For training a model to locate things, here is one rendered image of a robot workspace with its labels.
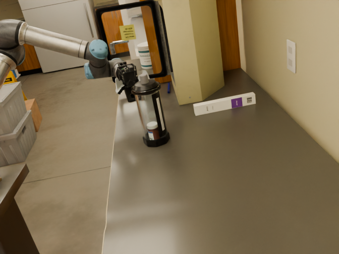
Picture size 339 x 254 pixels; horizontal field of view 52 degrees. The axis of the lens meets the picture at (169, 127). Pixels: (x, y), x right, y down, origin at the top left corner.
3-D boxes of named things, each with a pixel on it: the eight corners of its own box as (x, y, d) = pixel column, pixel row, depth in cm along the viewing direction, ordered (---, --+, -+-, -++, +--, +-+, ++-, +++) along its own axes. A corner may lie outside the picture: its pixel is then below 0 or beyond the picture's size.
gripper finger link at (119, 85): (108, 82, 133) (117, 74, 141) (111, 96, 136) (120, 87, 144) (115, 81, 132) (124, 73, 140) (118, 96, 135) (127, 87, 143)
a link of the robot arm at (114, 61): (107, 74, 166) (125, 72, 169) (112, 80, 157) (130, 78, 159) (106, 58, 163) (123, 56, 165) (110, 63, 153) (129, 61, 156)
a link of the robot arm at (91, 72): (83, 54, 151) (108, 52, 154) (83, 68, 161) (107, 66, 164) (86, 69, 148) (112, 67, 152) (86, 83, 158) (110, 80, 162)
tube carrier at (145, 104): (174, 138, 131) (165, 85, 121) (149, 148, 127) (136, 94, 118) (163, 128, 140) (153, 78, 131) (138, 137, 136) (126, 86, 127)
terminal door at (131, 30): (167, 76, 187) (154, -2, 169) (113, 83, 191) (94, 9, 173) (167, 75, 188) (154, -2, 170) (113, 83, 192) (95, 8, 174)
